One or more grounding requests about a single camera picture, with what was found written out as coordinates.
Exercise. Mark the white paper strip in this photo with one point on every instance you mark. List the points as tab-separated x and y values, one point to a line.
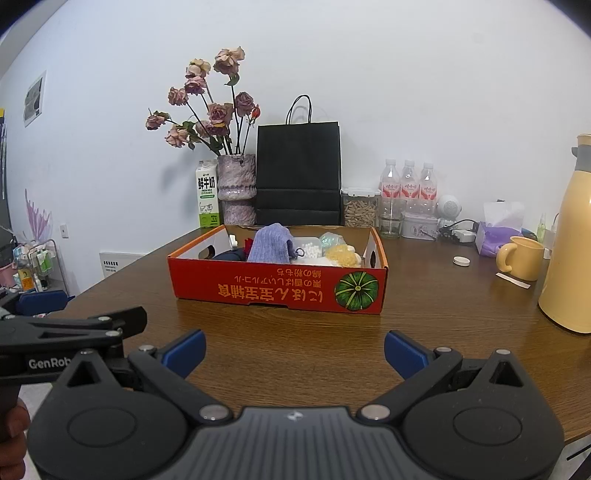
512	280

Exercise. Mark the wall poster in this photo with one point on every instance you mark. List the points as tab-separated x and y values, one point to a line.
34	98

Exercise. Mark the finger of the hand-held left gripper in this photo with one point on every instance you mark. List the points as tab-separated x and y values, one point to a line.
92	323
41	301

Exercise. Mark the white bottle cap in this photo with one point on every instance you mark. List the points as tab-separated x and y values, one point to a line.
461	261

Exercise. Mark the white charger plug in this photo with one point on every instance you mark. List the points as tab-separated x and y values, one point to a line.
232	240

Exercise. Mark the person's left hand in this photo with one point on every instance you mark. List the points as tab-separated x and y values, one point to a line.
11	429

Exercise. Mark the purple tissue pack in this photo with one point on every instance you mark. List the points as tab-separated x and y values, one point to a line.
498	230

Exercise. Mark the clear box of cotton swabs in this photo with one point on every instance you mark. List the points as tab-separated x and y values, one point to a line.
307	248

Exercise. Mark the black paper bag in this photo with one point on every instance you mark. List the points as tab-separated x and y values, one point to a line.
299	170

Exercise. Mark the yellow fluffy plush toy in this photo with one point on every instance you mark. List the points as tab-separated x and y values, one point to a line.
344	254

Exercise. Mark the purple ceramic vase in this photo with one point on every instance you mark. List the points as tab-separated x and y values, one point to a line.
236	189

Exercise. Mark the yellow thermos jug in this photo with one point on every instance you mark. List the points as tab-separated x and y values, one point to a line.
570	240

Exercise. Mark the small clear spray bottle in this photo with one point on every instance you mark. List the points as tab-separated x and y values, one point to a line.
541	226

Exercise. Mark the navy blue pouch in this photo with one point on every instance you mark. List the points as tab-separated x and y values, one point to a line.
228	255

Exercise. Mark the clear jar of brown pellets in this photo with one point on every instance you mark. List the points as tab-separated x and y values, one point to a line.
360	207

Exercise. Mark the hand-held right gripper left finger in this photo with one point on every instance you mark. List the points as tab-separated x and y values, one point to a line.
187	353

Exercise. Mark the white round device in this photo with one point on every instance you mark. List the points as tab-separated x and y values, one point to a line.
450	206

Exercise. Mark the crumpled green plastic wrap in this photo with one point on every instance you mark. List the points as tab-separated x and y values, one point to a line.
331	240

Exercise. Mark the clear water bottle red label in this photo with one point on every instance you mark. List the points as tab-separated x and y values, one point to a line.
390	180
428	182
409	180

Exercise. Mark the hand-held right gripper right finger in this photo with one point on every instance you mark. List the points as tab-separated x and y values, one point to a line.
404	355

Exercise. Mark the white patterned tin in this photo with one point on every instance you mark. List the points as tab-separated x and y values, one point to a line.
419	226

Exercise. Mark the white power strip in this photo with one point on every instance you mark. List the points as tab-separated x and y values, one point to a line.
464	237

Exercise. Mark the purple flower wall decal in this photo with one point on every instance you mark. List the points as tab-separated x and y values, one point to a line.
37	219

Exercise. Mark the brown wooden desktop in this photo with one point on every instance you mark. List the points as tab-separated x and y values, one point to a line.
277	341

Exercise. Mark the red cardboard box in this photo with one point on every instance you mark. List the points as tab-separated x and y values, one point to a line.
258	286

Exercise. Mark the yellow mug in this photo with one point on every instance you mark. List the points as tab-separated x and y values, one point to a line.
519	258

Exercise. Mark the dried pink rose bouquet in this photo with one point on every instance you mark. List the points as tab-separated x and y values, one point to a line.
207	101

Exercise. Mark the green white milk carton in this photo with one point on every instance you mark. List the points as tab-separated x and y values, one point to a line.
207	194

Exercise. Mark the clear drinking glass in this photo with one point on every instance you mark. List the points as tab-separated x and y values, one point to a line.
391	224

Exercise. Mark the blue knitted cloth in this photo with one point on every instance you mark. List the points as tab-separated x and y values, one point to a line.
272	242

